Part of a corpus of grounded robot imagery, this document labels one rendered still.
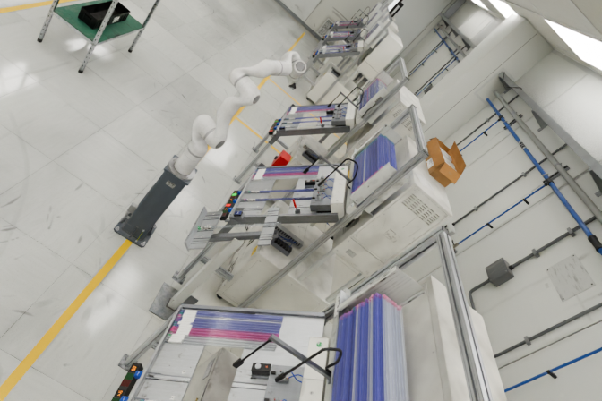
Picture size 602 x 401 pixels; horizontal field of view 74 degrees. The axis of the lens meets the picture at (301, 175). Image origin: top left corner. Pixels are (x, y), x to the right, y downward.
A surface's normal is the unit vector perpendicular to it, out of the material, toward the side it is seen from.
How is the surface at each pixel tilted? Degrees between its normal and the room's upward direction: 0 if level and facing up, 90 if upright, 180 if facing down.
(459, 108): 90
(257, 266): 90
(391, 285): 90
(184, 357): 44
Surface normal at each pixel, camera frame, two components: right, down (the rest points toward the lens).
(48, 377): 0.62, -0.62
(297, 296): -0.16, 0.48
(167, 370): -0.08, -0.88
